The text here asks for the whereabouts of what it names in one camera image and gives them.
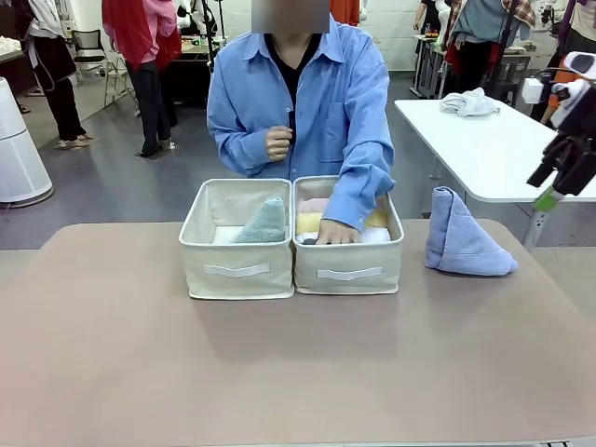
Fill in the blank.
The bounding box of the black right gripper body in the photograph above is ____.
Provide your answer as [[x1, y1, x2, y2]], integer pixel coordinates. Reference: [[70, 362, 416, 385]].
[[541, 129, 596, 197]]

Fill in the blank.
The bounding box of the pink towel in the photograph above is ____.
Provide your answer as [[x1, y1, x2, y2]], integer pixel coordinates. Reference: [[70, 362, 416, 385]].
[[297, 198, 386, 216]]

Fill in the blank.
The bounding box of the yellow towel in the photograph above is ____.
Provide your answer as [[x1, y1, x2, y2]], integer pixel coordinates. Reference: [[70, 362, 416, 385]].
[[295, 210, 390, 236]]

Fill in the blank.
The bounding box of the green cone towel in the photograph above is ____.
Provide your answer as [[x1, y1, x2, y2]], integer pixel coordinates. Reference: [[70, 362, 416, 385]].
[[232, 196, 287, 245]]

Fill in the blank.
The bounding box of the person's right forearm blue sleeve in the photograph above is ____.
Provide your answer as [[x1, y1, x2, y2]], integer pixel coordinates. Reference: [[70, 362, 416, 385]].
[[206, 121, 277, 179]]

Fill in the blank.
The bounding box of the person's left forearm blue sleeve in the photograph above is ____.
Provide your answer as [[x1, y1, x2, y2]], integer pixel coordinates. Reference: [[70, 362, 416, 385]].
[[320, 137, 397, 235]]

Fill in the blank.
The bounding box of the metal folding stool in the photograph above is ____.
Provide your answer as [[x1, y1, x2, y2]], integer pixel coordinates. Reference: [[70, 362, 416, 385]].
[[102, 58, 139, 108]]

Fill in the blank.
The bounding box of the person's left hand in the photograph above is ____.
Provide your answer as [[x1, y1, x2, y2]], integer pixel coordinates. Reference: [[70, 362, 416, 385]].
[[315, 219, 362, 247]]

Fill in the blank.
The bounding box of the person's right hand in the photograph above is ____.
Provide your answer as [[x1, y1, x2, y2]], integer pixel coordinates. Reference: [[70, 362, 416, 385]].
[[264, 126, 294, 164]]

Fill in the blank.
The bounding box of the white side table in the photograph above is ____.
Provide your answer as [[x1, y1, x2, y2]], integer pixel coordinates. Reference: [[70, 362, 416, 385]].
[[394, 98, 596, 252]]

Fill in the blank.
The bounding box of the blue cone folded towel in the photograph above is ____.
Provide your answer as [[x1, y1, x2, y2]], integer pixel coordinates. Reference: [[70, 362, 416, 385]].
[[424, 185, 520, 278]]

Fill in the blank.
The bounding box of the white crumpled cloth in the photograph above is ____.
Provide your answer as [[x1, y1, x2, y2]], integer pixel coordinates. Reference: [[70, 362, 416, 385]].
[[440, 87, 502, 118]]

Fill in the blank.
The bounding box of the mannequin with orange trousers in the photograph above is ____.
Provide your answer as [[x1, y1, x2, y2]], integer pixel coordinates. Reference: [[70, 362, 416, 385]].
[[539, 0, 596, 127]]

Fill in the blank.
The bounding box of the grey metal background table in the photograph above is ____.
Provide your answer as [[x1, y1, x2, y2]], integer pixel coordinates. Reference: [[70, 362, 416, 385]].
[[409, 32, 449, 100]]

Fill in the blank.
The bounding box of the mannequin with blue plaid clothes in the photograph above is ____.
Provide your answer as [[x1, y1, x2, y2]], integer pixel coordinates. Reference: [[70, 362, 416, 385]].
[[441, 0, 539, 97]]

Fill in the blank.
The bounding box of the person in black clothes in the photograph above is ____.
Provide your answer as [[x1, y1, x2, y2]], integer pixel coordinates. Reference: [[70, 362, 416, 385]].
[[413, 0, 444, 37]]

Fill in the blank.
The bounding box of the beige fabric storage box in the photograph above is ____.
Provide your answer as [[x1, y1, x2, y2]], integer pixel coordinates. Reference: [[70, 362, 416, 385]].
[[178, 178, 296, 300], [292, 175, 406, 296]]

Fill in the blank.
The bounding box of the person in blue shirt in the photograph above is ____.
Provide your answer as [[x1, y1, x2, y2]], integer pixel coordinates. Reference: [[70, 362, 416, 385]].
[[206, 0, 397, 181]]

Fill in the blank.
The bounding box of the red hanging garment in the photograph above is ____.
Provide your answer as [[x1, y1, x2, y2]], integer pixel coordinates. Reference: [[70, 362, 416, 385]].
[[329, 0, 362, 27]]

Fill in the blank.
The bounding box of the black tripod stand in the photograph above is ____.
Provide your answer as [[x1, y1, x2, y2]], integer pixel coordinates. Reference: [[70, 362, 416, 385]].
[[202, 0, 230, 66]]

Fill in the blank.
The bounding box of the cluttered background desk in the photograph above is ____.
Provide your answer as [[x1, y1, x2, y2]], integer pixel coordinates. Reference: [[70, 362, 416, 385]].
[[178, 33, 220, 109]]

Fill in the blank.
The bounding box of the person in red and pink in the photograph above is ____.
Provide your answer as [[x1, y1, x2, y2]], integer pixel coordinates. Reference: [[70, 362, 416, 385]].
[[101, 0, 184, 158]]

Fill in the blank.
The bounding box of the black office chair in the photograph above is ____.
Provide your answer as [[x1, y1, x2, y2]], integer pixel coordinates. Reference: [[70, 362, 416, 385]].
[[70, 28, 107, 78]]

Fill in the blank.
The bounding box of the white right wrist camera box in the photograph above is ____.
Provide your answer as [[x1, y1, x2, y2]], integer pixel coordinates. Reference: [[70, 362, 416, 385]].
[[521, 75, 548, 105]]

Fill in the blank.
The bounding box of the white ribbed cylinder pedestal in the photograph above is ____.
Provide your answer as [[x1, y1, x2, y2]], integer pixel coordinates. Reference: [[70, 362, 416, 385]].
[[0, 76, 53, 204]]

